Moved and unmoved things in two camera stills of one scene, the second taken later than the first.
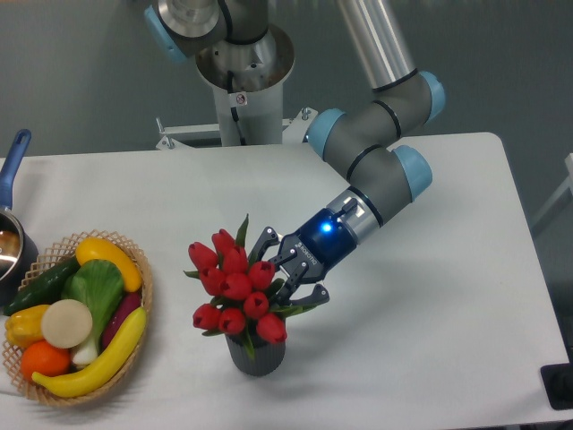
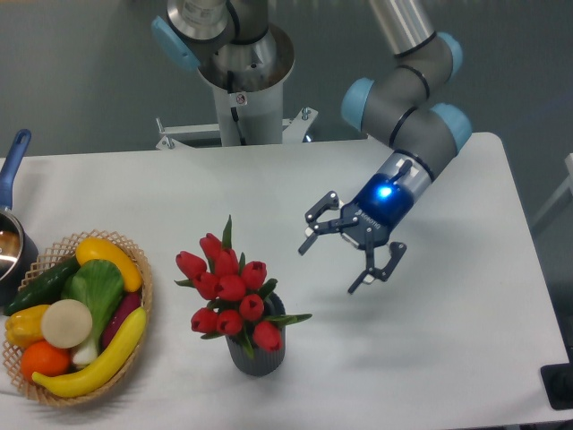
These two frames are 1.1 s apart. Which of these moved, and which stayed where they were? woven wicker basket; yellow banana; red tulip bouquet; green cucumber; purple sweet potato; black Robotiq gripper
Moved: red tulip bouquet; black Robotiq gripper
Stayed: yellow banana; woven wicker basket; green cucumber; purple sweet potato
